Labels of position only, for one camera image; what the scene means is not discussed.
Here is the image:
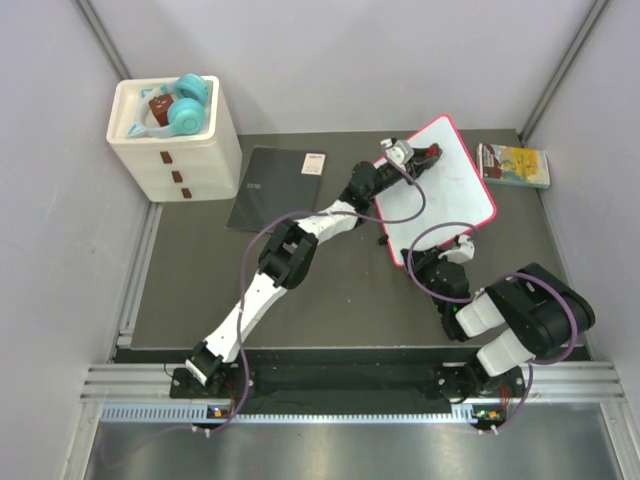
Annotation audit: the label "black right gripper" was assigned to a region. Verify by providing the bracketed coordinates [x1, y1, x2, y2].
[402, 246, 452, 314]

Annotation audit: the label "pink framed whiteboard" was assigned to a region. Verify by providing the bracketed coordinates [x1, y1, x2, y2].
[375, 114, 497, 268]

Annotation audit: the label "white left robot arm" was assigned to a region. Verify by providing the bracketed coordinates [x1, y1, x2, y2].
[185, 138, 443, 397]

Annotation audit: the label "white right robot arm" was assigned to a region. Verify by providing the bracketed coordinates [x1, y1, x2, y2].
[401, 246, 596, 396]

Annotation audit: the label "yellow green book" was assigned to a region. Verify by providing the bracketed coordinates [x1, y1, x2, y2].
[476, 143, 551, 189]

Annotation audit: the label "black notebook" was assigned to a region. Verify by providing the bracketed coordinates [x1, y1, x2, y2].
[227, 146, 326, 232]

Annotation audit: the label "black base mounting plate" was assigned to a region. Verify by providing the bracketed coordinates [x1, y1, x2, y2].
[169, 347, 525, 414]

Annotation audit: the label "teal cat ear headphones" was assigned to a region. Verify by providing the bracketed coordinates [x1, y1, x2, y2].
[127, 73, 209, 139]

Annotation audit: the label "white drawer unit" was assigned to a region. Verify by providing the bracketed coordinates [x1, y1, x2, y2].
[106, 75, 242, 203]

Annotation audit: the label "brown cube toy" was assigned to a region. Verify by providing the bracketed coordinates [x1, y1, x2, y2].
[148, 94, 174, 127]

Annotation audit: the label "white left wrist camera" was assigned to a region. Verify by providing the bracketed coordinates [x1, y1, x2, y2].
[380, 138, 414, 165]

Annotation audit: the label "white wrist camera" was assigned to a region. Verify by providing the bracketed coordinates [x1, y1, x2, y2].
[380, 138, 414, 165]
[438, 234, 475, 265]

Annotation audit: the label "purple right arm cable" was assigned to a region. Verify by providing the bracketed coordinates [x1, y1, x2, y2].
[407, 222, 579, 434]

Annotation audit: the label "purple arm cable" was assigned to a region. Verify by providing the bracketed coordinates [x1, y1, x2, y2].
[192, 142, 427, 434]
[407, 222, 579, 434]

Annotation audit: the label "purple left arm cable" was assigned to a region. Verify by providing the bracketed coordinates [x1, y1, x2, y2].
[192, 142, 427, 434]

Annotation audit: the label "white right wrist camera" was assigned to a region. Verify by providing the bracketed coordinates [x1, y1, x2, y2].
[438, 234, 475, 265]

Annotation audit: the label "grey slotted cable duct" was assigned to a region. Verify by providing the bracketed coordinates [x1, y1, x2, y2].
[100, 403, 500, 425]

